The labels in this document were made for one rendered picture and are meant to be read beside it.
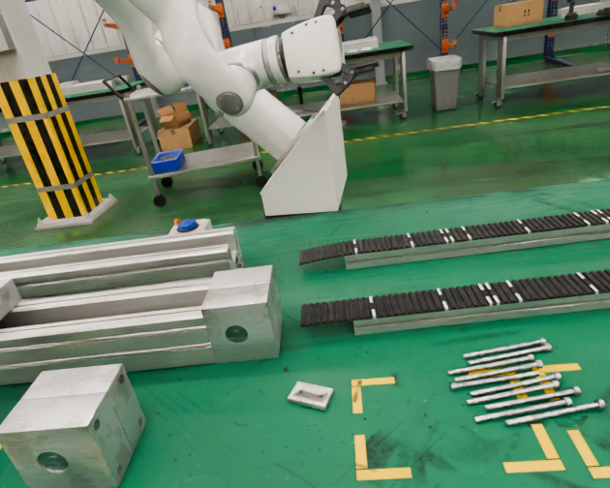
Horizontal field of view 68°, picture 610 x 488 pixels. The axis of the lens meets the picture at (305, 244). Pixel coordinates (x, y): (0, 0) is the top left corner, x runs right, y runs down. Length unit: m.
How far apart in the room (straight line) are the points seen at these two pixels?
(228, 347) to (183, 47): 0.49
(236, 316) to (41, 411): 0.24
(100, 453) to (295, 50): 0.68
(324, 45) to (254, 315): 0.49
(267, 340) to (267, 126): 0.63
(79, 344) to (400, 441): 0.45
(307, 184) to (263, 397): 0.59
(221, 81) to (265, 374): 0.48
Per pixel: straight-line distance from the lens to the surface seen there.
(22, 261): 1.03
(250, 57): 0.88
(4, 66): 4.14
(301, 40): 0.87
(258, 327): 0.63
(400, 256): 0.83
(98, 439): 0.54
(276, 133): 1.13
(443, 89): 5.63
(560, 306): 0.72
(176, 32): 0.85
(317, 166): 1.04
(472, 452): 0.54
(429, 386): 0.59
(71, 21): 9.28
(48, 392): 0.59
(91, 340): 0.72
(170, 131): 5.77
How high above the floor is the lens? 1.20
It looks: 26 degrees down
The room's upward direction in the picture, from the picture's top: 9 degrees counter-clockwise
